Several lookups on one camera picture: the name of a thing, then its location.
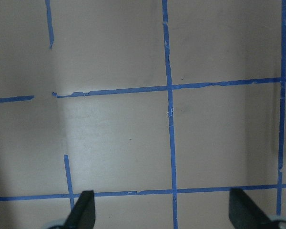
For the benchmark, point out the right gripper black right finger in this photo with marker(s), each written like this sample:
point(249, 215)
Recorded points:
point(245, 214)

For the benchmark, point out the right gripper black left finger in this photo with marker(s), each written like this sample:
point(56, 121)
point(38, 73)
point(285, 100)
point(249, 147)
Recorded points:
point(83, 215)

